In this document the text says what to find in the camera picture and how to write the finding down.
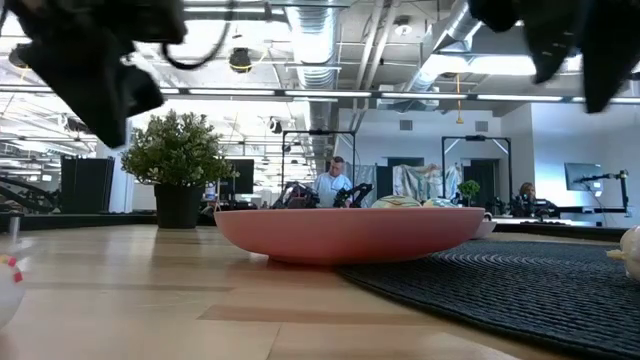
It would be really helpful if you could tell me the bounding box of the black background rig frame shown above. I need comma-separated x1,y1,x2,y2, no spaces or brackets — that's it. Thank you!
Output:
441,134,513,214
280,129,357,209

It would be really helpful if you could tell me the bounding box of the large blue iced donut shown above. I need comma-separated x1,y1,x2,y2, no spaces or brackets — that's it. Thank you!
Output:
422,197,459,210

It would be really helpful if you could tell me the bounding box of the green potted plant black pot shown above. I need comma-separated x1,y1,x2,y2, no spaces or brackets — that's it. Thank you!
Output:
120,109,234,230

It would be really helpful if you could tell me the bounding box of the wall mounted monitor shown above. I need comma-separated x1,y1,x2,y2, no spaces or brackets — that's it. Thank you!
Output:
563,162,604,194

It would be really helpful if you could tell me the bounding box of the black computer monitor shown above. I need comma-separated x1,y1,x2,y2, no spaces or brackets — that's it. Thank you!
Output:
224,158,255,195

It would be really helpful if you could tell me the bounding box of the black round woven placemat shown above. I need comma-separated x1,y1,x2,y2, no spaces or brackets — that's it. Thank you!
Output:
339,239,640,360

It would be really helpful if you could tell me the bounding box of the black aluminium table frame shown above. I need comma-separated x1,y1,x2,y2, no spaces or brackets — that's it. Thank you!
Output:
0,212,632,242

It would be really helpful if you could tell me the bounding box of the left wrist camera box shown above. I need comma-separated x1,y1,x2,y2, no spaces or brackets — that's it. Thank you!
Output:
117,0,187,46

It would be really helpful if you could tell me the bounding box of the person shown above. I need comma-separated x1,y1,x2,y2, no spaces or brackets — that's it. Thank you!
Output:
313,155,354,209
509,181,557,219

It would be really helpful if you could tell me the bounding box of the LED light bar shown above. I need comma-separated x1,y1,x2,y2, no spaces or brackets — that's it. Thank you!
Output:
141,87,640,105

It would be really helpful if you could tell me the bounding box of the white draped cloth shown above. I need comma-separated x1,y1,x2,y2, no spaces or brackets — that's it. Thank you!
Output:
349,162,377,201
392,163,464,204

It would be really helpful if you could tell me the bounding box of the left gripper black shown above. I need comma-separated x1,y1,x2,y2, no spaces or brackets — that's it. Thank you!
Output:
4,0,165,148

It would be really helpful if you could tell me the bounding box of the small background green plant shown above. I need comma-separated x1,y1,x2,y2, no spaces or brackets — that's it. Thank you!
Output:
457,179,481,207

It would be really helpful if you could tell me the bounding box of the small cream sprinkled donut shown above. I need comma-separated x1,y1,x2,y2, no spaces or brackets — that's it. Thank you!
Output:
0,253,26,329

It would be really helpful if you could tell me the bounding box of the black overhead camera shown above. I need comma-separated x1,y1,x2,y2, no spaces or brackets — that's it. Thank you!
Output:
228,47,253,75

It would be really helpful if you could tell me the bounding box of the large green donut chocolate drizzle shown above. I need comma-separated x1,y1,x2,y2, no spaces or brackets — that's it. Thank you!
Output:
370,194,424,210

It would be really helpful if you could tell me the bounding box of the large white iced donut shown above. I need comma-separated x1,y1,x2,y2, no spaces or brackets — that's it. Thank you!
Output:
606,224,640,281

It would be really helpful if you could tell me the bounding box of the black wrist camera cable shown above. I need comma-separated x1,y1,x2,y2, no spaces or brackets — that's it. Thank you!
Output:
159,0,234,72

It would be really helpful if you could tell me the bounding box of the silver ceiling duct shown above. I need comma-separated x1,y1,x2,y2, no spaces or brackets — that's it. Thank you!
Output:
284,0,342,132
399,0,481,96

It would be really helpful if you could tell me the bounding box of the black partition panel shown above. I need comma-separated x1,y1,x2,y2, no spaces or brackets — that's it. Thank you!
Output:
60,155,116,215

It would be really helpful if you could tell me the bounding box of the purple plate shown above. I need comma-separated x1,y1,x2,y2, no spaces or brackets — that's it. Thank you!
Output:
472,212,498,240

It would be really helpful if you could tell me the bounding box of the pink plate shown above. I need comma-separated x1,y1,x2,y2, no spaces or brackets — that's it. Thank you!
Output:
213,206,486,266

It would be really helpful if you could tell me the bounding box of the yellow hanging cord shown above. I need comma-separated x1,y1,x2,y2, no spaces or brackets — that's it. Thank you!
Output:
454,73,465,125

